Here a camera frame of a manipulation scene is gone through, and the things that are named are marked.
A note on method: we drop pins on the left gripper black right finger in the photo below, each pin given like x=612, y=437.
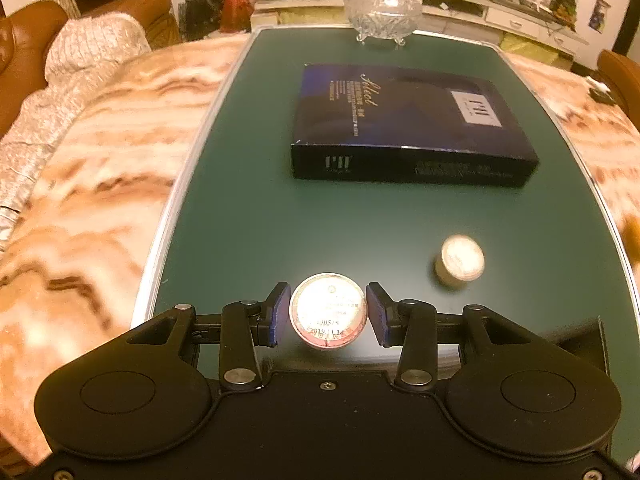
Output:
x=417, y=328

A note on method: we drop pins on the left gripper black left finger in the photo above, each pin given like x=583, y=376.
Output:
x=238, y=330

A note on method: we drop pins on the foil-lid cup with red rim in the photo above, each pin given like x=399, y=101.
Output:
x=328, y=311

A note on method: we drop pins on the dark blue box lid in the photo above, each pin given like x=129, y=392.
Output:
x=398, y=124

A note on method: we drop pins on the green desk mat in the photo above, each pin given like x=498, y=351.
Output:
x=237, y=221

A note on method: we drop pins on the black remote control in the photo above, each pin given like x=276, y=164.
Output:
x=601, y=97

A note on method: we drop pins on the red plastic bag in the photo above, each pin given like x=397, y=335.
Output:
x=235, y=16

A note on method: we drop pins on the crystal glass lidded bowl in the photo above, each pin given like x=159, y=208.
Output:
x=393, y=20

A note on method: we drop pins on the white TV cabinet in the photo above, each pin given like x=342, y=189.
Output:
x=479, y=20

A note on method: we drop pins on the brown leather armchair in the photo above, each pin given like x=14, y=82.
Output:
x=622, y=76

